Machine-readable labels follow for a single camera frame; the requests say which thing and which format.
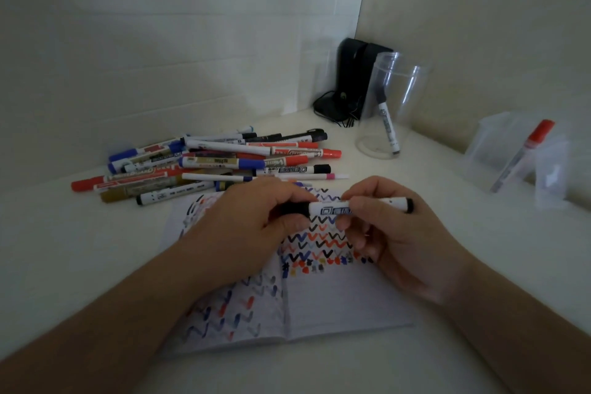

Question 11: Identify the person's left hand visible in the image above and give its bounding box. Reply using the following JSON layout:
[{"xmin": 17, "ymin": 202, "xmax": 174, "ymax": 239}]
[{"xmin": 181, "ymin": 176, "xmax": 320, "ymax": 292}]

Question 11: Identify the clear plastic container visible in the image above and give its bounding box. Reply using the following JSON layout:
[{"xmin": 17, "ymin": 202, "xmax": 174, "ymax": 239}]
[{"xmin": 464, "ymin": 111, "xmax": 572, "ymax": 211}]

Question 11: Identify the person's right hand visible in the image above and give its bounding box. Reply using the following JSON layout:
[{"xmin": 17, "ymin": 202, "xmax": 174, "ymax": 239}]
[{"xmin": 336, "ymin": 175, "xmax": 477, "ymax": 308}]

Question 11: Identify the person's right forearm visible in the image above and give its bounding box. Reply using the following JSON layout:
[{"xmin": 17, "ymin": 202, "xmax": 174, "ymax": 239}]
[{"xmin": 439, "ymin": 258, "xmax": 591, "ymax": 394}]

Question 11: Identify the person's left forearm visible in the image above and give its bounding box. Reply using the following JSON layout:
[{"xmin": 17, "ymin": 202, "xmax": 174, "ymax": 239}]
[{"xmin": 0, "ymin": 236, "xmax": 222, "ymax": 394}]

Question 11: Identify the open notebook with coloured squiggles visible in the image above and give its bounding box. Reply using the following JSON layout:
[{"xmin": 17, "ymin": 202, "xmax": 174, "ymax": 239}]
[{"xmin": 157, "ymin": 185, "xmax": 414, "ymax": 358}]

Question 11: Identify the black cable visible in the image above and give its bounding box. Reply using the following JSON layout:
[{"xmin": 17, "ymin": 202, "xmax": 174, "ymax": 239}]
[{"xmin": 312, "ymin": 90, "xmax": 362, "ymax": 128}]

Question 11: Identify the white marker with dark cap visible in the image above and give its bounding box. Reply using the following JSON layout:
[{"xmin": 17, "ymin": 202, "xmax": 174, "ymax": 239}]
[{"xmin": 375, "ymin": 88, "xmax": 401, "ymax": 156}]

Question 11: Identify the clear plastic cup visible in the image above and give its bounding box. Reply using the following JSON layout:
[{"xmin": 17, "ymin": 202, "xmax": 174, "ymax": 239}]
[{"xmin": 355, "ymin": 51, "xmax": 428, "ymax": 160}]

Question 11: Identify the red capped marker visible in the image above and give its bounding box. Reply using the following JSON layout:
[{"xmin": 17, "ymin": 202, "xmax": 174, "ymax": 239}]
[{"xmin": 490, "ymin": 119, "xmax": 556, "ymax": 194}]

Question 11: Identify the pile of assorted markers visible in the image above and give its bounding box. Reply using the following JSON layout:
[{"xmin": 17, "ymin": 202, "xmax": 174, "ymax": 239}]
[{"xmin": 70, "ymin": 126, "xmax": 350, "ymax": 206}]

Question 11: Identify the black desktop device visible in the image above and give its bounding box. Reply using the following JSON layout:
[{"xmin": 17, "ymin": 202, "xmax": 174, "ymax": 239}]
[{"xmin": 334, "ymin": 38, "xmax": 394, "ymax": 123}]

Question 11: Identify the white marker with black cap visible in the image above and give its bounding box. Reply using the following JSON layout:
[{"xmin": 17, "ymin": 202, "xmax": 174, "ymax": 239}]
[{"xmin": 276, "ymin": 196, "xmax": 415, "ymax": 220}]

